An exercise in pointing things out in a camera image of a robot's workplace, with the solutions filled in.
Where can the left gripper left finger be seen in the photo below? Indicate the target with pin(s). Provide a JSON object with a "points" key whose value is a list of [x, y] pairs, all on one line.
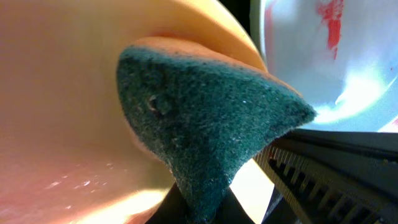
{"points": [[174, 210]]}

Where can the black round tray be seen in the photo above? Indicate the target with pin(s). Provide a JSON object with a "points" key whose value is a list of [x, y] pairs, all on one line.
{"points": [[240, 9]]}

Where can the green yellow sponge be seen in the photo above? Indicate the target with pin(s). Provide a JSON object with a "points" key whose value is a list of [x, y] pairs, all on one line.
{"points": [[203, 114]]}

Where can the mint plate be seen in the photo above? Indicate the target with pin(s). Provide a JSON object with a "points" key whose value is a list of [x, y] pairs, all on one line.
{"points": [[340, 55]]}

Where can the yellow plate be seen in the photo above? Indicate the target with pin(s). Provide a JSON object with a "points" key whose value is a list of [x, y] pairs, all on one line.
{"points": [[66, 153]]}

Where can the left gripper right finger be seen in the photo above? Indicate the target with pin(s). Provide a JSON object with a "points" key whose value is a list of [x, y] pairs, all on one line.
{"points": [[335, 177]]}

